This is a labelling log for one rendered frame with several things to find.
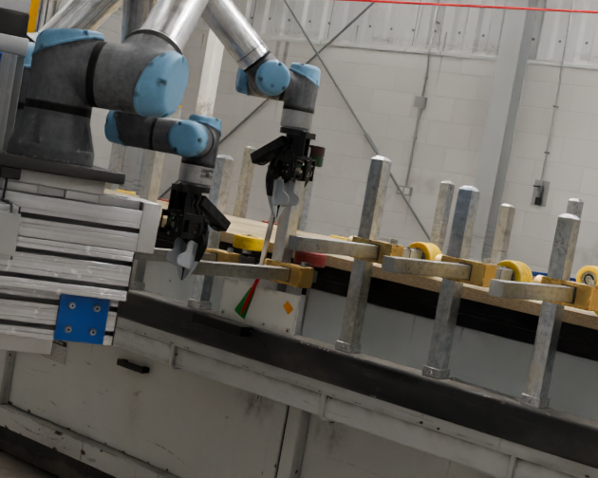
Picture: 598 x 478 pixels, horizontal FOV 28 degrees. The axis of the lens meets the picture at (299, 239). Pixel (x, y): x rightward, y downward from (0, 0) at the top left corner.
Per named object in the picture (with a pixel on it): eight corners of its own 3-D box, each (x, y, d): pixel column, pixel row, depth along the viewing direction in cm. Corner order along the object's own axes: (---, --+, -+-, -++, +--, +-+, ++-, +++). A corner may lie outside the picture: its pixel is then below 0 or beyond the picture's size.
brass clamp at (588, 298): (586, 311, 239) (590, 285, 238) (527, 297, 247) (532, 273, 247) (600, 311, 243) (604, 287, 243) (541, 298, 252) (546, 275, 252)
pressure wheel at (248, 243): (258, 281, 313) (266, 237, 313) (229, 276, 312) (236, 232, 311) (255, 277, 321) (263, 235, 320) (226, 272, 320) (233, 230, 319)
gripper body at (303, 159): (291, 181, 275) (301, 129, 275) (265, 175, 281) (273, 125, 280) (312, 184, 281) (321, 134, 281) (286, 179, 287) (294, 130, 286)
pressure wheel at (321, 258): (305, 297, 292) (313, 251, 291) (281, 290, 297) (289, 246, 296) (326, 298, 298) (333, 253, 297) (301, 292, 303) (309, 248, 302)
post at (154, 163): (132, 290, 325) (159, 127, 323) (120, 286, 328) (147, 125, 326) (144, 290, 329) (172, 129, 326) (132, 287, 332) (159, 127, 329)
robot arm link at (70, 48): (39, 101, 216) (51, 27, 215) (109, 114, 214) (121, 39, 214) (13, 95, 204) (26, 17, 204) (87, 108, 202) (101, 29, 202)
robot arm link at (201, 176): (197, 165, 267) (223, 170, 262) (194, 186, 267) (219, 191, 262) (173, 161, 261) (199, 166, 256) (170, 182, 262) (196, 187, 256)
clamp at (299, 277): (298, 287, 287) (302, 267, 287) (257, 277, 296) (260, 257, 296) (312, 288, 292) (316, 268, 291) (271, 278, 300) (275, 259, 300)
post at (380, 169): (347, 359, 277) (383, 156, 275) (335, 356, 280) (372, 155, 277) (356, 359, 280) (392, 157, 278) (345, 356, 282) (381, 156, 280)
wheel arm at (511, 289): (502, 299, 219) (506, 279, 219) (486, 295, 221) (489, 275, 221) (619, 306, 257) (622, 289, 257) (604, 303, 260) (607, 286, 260)
